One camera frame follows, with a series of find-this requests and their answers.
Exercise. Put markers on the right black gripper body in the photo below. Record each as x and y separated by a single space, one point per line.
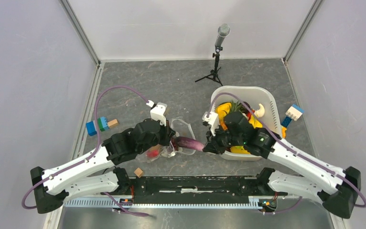
222 139

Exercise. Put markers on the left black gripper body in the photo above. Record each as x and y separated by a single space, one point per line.
163 136

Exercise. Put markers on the white blue toy block stack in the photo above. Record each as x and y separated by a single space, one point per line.
292 114

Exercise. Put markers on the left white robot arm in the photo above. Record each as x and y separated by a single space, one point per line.
98 170

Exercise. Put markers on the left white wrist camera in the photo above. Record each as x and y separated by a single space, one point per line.
157 112

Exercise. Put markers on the yellow mango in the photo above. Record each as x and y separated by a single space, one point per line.
239 150

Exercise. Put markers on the yellow bell pepper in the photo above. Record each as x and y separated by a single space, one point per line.
222 110

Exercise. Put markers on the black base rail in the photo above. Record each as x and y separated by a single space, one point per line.
195 191

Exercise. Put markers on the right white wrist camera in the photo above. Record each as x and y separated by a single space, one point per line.
211 119

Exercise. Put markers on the purple eggplant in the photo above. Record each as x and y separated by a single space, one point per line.
189 143

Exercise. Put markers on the white plastic basket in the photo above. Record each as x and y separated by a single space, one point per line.
254 96

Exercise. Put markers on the blue green toy block stack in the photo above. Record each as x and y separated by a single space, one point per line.
102 124

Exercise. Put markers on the white cauliflower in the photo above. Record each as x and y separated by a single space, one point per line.
259 112

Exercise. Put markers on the yellow banana bunch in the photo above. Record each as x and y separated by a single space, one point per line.
254 122

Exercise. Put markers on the small wooden cube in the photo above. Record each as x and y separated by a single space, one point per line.
139 172

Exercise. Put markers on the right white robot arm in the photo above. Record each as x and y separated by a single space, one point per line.
337 189

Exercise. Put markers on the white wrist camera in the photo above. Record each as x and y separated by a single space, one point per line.
157 112
211 119

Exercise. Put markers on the red chili pepper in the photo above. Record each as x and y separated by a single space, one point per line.
152 153

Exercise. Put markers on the silver microphone on tripod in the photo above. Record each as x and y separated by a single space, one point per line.
222 32

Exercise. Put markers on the toy pineapple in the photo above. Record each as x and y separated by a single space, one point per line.
237 106

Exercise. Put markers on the clear polka dot zip bag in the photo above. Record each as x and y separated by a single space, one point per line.
182 129

